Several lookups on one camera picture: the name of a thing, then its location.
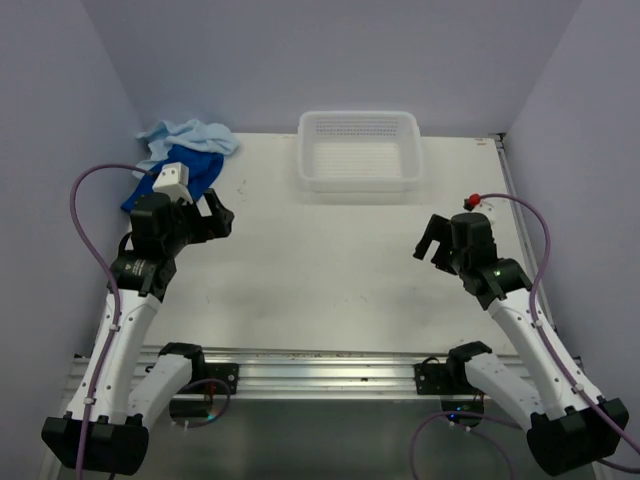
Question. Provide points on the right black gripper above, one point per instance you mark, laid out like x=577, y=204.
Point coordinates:
x=437, y=229

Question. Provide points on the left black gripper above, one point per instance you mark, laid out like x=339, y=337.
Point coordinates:
x=219, y=225

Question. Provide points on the dark blue towel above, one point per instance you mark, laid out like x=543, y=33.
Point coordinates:
x=203, y=169

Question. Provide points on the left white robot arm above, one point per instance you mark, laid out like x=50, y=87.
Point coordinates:
x=106, y=425

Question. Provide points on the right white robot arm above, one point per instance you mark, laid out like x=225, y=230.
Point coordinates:
x=567, y=421

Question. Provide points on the light blue towel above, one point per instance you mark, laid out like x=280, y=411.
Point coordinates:
x=193, y=135

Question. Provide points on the white perforated plastic basket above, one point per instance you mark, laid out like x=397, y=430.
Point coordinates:
x=353, y=152

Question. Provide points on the red cable connector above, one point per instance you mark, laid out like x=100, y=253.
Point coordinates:
x=472, y=201

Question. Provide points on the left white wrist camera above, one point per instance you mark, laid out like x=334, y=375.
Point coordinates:
x=172, y=181

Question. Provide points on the aluminium mounting rail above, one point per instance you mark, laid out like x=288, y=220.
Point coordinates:
x=323, y=375

